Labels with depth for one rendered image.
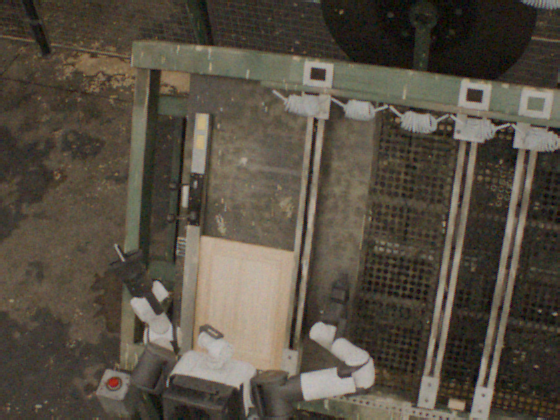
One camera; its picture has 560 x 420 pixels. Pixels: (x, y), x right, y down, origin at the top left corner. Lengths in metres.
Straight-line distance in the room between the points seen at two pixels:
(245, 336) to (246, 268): 0.27
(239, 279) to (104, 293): 1.69
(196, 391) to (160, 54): 1.21
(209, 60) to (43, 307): 2.25
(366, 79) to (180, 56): 0.67
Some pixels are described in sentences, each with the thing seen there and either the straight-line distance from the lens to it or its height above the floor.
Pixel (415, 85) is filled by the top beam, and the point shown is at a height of 1.86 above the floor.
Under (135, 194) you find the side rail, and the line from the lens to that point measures 3.32.
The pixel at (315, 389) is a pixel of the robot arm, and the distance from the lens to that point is 2.77.
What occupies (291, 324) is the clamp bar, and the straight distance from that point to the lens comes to 3.21.
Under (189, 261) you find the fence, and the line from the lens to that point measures 3.30.
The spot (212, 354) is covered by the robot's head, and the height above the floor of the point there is 1.42.
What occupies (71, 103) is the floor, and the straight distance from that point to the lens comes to 6.01.
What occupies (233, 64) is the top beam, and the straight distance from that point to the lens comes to 3.05.
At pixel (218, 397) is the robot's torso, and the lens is 2.72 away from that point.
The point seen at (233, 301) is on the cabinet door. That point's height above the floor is 1.09.
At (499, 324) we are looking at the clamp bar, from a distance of 3.12.
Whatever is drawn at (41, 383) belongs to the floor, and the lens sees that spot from 4.63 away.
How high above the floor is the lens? 3.79
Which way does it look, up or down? 50 degrees down
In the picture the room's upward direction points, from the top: 12 degrees counter-clockwise
